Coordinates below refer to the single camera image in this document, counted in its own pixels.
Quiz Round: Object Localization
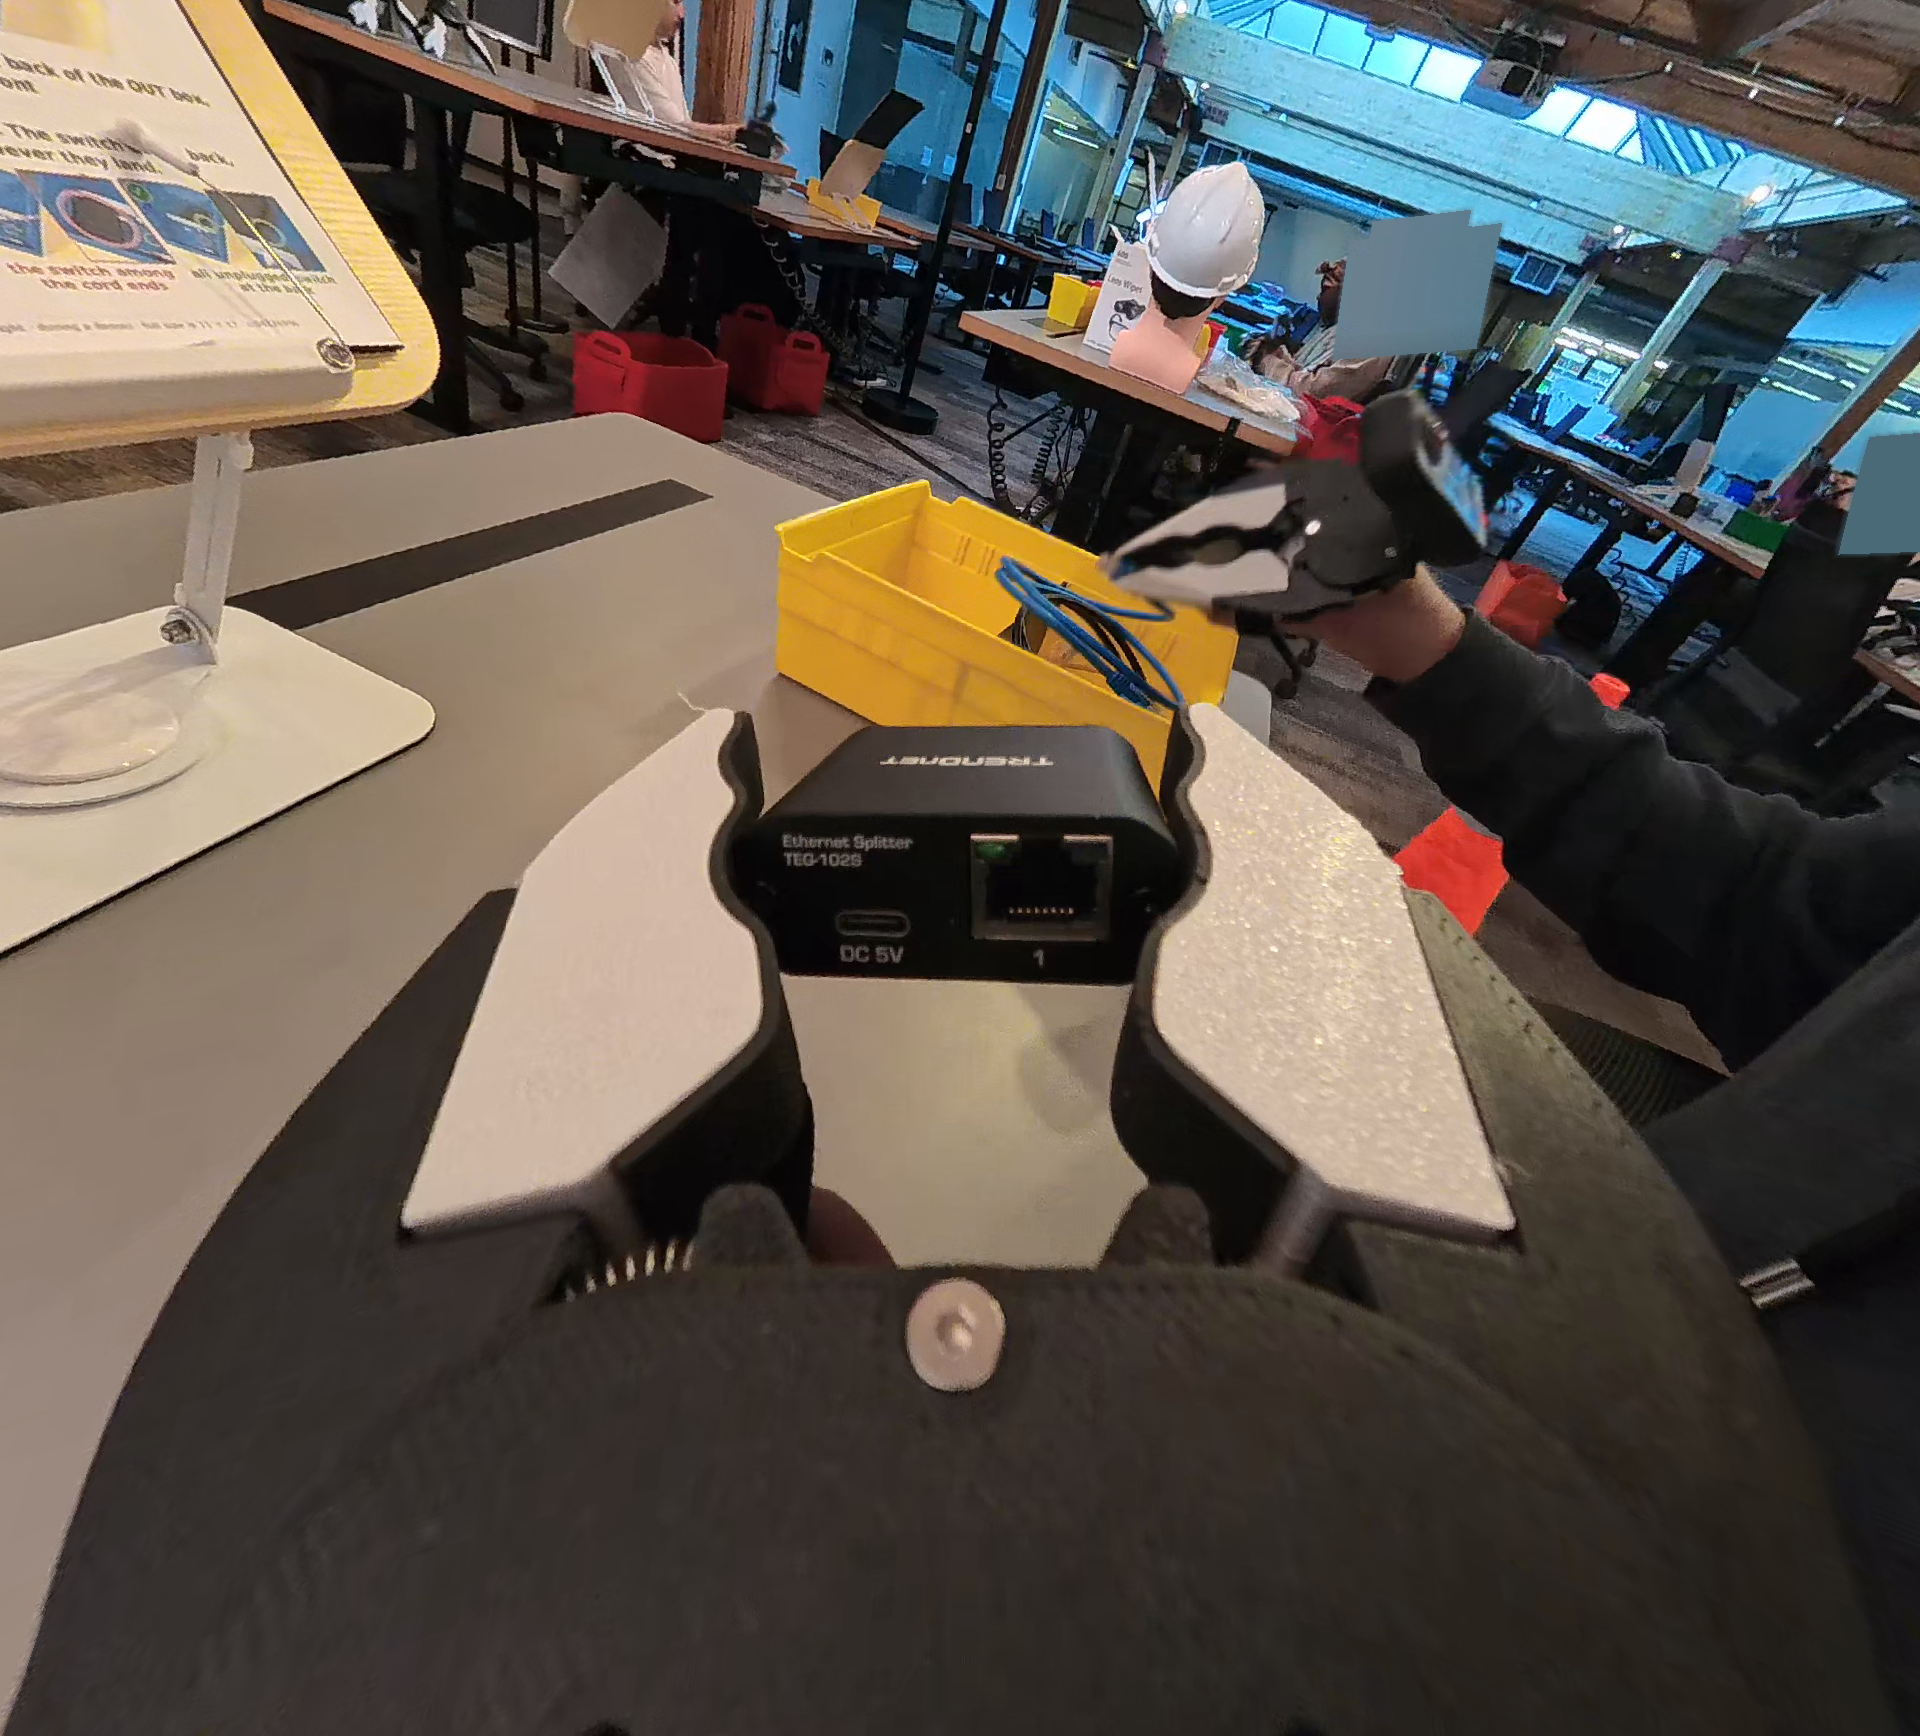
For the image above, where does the red plastic bin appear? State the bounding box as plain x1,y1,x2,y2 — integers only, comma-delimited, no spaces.
571,329,729,447
717,303,830,417

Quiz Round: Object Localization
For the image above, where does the orange traffic cone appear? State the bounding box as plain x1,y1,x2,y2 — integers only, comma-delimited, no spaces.
1393,807,1510,935

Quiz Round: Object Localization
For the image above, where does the wooden table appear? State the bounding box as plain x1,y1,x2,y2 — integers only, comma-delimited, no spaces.
959,307,1300,540

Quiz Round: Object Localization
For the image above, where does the wooden desk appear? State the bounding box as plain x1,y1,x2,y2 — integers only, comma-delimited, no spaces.
261,0,796,435

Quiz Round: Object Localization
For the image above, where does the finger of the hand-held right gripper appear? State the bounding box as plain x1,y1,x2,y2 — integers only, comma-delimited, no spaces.
1102,485,1326,572
1121,548,1308,616

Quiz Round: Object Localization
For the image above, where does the black chair seat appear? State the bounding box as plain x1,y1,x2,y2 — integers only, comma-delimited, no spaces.
1529,1001,1727,1130

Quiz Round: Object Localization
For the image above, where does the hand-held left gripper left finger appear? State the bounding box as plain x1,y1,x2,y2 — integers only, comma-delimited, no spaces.
398,712,823,1259

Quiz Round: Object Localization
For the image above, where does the white sign card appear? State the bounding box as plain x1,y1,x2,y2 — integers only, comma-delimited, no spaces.
1082,244,1157,356

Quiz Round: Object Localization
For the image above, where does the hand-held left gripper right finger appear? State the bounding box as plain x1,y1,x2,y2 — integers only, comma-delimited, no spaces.
1114,702,1518,1270

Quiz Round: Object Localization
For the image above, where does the blue ethernet cable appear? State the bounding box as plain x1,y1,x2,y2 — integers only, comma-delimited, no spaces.
996,557,1188,713

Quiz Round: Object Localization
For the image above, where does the person's right hand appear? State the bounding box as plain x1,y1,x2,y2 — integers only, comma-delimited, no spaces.
1318,566,1466,685

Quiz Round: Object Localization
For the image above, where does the white sheet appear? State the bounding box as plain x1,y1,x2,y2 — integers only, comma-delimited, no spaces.
546,183,667,329

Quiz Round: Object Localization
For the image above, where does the mannequin head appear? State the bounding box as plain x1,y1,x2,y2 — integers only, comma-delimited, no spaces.
1109,273,1217,396

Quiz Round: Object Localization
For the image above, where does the yellow plastic bin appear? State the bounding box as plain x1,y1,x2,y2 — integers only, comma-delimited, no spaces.
774,479,1238,757

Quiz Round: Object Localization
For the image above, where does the wooden instruction board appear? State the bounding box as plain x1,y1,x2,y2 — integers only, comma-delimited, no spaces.
0,0,441,462

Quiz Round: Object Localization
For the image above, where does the black network switch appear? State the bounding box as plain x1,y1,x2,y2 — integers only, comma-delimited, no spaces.
729,723,1188,986

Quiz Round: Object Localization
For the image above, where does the person's right forearm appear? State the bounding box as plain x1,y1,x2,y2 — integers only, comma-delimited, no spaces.
1381,610,1920,1063

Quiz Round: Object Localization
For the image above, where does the white hard hat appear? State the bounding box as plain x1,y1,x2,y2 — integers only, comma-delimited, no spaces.
1146,162,1263,300

